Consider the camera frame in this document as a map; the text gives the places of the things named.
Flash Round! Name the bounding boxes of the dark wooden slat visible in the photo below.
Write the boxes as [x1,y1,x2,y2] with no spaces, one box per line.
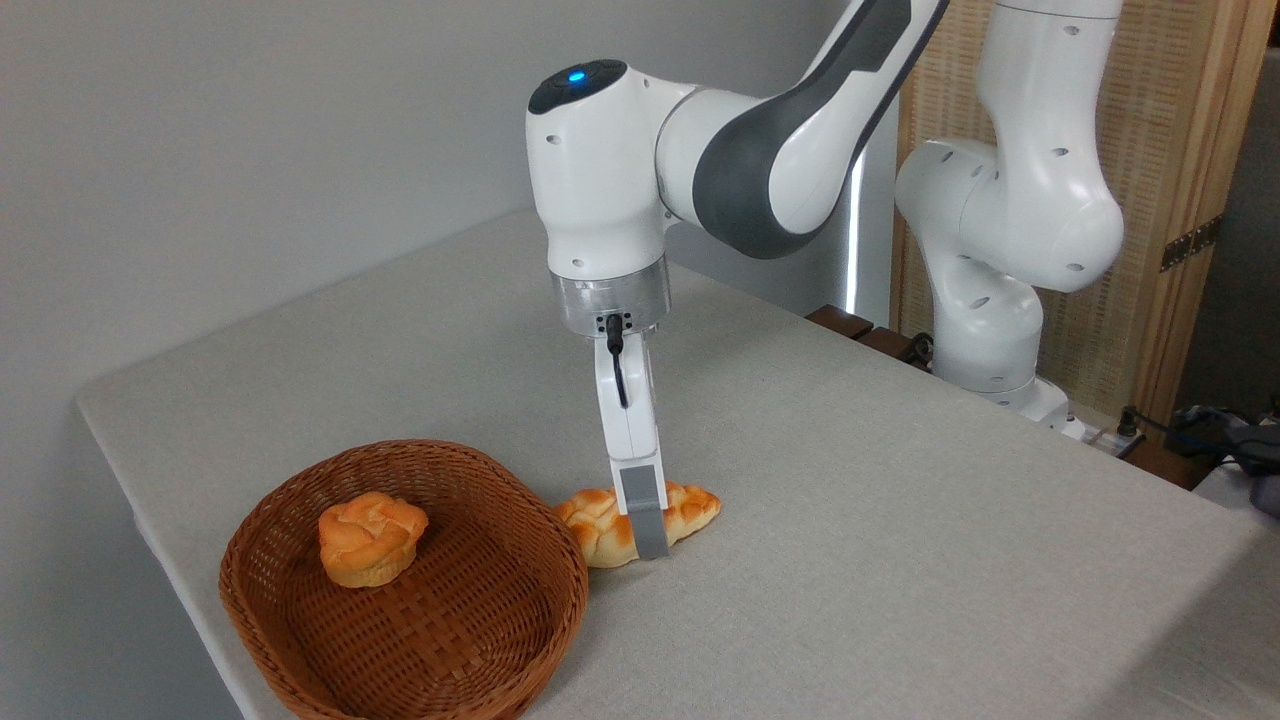
[858,327,919,365]
[806,305,874,341]
[1122,440,1213,492]

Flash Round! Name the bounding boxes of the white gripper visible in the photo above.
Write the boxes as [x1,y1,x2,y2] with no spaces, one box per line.
[594,335,669,561]

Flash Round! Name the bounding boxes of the round golden bread bun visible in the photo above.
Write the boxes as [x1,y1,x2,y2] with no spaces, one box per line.
[318,491,430,589]

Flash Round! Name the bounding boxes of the metal screen hinge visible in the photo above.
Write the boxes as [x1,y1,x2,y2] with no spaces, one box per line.
[1160,215,1223,273]

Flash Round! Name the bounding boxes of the white power strip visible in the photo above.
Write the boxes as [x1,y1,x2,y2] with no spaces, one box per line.
[1060,420,1147,461]

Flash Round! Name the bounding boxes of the black power cable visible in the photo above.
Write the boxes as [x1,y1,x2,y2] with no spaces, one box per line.
[1116,404,1241,471]

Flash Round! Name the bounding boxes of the grey tablecloth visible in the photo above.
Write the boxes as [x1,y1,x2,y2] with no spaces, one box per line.
[75,208,1280,720]

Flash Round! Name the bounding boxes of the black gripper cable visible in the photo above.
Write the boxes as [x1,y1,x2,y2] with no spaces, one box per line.
[600,313,631,411]

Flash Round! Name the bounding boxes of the long braided bread loaf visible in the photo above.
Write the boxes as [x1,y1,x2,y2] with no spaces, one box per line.
[553,482,722,570]

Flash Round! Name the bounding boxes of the brown wicker basket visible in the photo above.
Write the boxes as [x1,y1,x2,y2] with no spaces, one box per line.
[218,439,590,720]

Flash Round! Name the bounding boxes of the grey blue bag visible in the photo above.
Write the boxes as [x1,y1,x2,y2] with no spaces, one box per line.
[1165,403,1280,519]

